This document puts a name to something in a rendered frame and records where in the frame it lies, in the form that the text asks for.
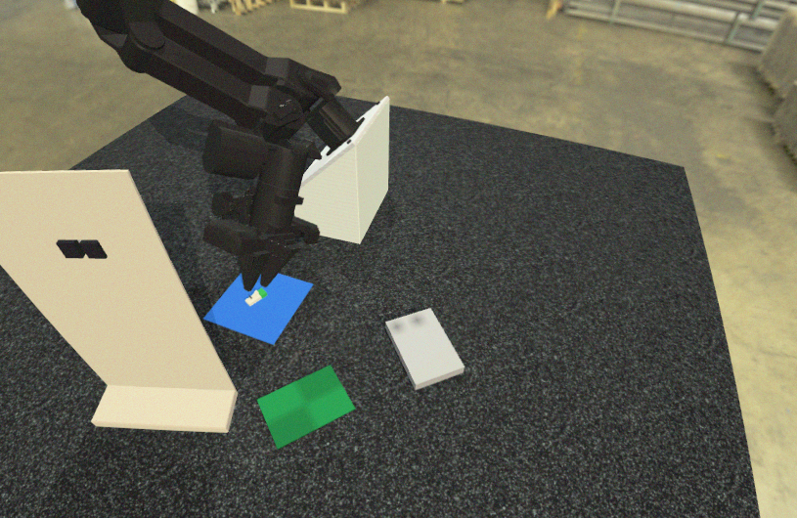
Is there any cream flat panel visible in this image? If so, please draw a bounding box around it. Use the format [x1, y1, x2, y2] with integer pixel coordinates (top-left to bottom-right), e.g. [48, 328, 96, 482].
[0, 169, 238, 433]

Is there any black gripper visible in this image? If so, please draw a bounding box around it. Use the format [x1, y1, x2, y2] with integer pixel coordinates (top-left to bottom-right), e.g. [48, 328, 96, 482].
[202, 180, 320, 291]

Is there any green flat square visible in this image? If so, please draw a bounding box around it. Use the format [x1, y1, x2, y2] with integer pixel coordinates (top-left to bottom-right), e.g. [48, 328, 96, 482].
[257, 366, 355, 449]

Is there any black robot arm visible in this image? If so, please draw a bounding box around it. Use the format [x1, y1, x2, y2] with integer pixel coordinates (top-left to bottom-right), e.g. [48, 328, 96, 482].
[76, 0, 365, 191]

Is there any blue flat square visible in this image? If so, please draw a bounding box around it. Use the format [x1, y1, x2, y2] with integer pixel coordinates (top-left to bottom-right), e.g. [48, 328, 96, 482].
[203, 274, 313, 345]

